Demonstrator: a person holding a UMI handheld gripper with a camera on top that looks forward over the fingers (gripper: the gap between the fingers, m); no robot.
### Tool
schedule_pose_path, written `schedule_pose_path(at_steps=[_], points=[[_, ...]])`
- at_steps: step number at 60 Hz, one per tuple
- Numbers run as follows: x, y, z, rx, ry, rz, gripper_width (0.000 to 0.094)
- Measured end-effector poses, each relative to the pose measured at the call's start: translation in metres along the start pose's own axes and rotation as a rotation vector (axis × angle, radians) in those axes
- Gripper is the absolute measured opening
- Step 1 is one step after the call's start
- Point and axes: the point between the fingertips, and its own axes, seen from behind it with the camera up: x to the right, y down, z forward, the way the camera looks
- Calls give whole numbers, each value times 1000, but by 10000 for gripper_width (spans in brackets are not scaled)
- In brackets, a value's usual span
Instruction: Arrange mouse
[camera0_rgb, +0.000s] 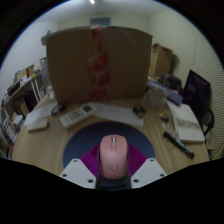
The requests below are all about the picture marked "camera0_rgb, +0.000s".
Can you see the black marker pen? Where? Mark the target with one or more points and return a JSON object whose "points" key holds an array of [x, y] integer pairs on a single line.
{"points": [[178, 144]]}

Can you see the pink computer mouse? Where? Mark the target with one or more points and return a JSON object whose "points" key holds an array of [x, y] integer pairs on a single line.
{"points": [[113, 156]]}

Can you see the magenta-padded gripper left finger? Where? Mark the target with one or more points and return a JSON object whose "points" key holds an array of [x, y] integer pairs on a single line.
{"points": [[76, 173]]}

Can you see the clear glass jar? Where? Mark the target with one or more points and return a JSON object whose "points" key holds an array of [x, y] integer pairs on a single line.
{"points": [[45, 80]]}

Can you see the blue book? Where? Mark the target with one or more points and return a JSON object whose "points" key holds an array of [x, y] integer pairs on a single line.
{"points": [[175, 96]]}

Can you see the tall open cardboard box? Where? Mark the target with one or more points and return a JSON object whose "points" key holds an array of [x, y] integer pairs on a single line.
{"points": [[161, 60]]}

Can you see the white remote with display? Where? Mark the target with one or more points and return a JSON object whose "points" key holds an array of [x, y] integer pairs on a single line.
{"points": [[76, 116]]}

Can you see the dark monitor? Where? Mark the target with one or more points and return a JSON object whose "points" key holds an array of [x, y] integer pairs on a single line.
{"points": [[196, 91]]}

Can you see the black binder clip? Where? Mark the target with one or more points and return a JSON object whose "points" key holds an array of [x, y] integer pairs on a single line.
{"points": [[139, 111]]}

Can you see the window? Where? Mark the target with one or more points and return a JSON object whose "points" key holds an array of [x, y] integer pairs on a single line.
{"points": [[100, 22]]}

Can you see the ceiling light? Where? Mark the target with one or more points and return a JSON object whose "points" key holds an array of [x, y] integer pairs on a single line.
{"points": [[91, 1]]}

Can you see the long wooden wall desk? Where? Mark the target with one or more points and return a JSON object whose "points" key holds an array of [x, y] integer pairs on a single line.
{"points": [[20, 91]]}

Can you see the dark bag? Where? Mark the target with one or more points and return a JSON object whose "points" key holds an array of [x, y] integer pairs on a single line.
{"points": [[170, 81]]}

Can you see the large cardboard box red tape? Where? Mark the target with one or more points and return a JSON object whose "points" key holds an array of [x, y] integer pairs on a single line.
{"points": [[73, 63]]}

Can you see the white paper sheet with writing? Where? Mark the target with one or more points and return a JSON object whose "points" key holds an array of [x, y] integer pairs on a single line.
{"points": [[38, 113]]}

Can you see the plain white paper sheet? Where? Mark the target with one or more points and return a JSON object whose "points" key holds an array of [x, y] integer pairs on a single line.
{"points": [[116, 115]]}

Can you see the open white book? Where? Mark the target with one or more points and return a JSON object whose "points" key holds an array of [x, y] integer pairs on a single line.
{"points": [[186, 123]]}

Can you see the blue mouse pad black rest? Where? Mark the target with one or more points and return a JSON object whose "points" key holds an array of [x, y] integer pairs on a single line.
{"points": [[83, 136]]}

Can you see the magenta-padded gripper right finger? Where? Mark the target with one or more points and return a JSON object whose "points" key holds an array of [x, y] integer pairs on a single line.
{"points": [[148, 171]]}

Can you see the clear plastic cup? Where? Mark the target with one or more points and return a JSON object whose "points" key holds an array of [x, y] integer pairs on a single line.
{"points": [[156, 98]]}

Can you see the black chair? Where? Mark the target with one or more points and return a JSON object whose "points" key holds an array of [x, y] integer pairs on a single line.
{"points": [[210, 121]]}

